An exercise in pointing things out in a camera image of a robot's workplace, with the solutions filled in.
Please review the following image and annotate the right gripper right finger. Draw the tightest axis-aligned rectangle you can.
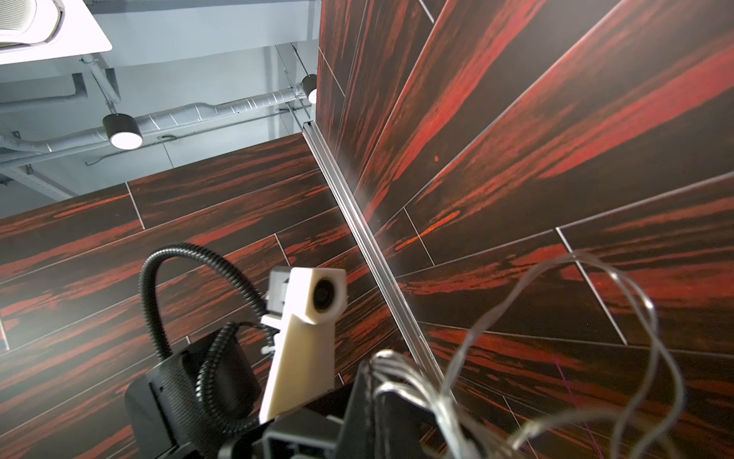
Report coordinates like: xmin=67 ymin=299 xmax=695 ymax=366
xmin=375 ymin=390 xmax=443 ymax=458

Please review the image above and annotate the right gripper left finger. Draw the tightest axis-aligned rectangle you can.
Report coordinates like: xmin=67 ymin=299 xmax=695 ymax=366
xmin=335 ymin=361 xmax=376 ymax=459

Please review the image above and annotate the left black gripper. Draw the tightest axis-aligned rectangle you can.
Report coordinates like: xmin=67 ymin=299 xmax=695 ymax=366
xmin=124 ymin=329 xmax=352 ymax=458

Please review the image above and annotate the white string lights wire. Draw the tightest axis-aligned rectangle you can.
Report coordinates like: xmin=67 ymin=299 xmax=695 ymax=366
xmin=366 ymin=249 xmax=686 ymax=459

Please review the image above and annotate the round ceiling lamp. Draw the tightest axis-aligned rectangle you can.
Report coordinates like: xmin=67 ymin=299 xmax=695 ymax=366
xmin=102 ymin=114 xmax=143 ymax=150
xmin=301 ymin=74 xmax=317 ymax=105

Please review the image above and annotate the white ceiling air conditioner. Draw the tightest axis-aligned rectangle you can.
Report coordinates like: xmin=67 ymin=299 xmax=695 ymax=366
xmin=1 ymin=0 xmax=113 ymax=65

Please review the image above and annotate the silver ceiling duct pipe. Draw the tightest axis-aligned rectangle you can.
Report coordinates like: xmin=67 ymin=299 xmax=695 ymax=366
xmin=1 ymin=84 xmax=308 ymax=168

